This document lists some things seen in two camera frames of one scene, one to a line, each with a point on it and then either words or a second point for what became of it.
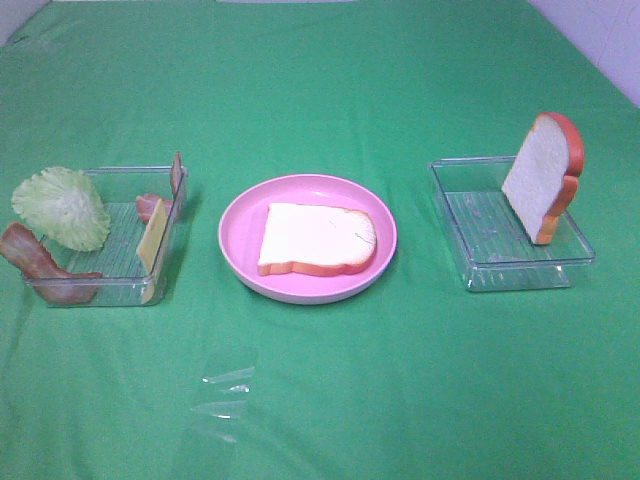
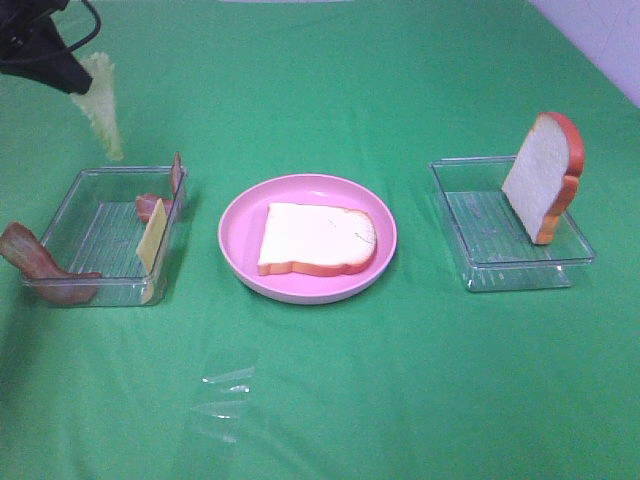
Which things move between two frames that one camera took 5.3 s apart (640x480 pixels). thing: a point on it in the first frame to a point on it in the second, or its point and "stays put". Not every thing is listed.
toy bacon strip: [145, 203] stays put
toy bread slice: [319, 240] stays put
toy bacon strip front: [20, 246] stays put
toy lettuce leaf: [65, 205] to [99, 102]
